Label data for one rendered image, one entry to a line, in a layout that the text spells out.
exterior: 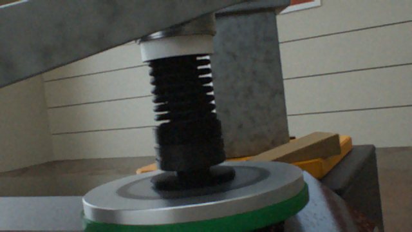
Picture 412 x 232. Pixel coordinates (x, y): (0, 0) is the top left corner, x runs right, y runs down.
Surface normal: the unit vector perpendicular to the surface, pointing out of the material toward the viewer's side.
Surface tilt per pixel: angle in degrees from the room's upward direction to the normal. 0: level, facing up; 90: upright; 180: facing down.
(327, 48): 90
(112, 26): 90
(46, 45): 90
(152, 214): 90
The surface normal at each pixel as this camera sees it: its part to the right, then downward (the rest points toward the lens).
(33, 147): 0.84, -0.07
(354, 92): -0.52, 0.11
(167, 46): -0.24, 0.08
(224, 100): 0.08, 0.04
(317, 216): 0.41, -0.86
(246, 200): 0.39, 0.00
